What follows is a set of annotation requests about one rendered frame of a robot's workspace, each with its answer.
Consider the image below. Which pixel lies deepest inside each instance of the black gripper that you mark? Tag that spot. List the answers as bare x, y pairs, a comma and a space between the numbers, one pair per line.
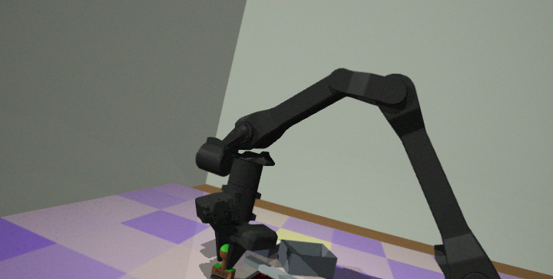
240, 235

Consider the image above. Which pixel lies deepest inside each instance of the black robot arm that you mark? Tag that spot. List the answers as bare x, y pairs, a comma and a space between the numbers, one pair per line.
460, 256

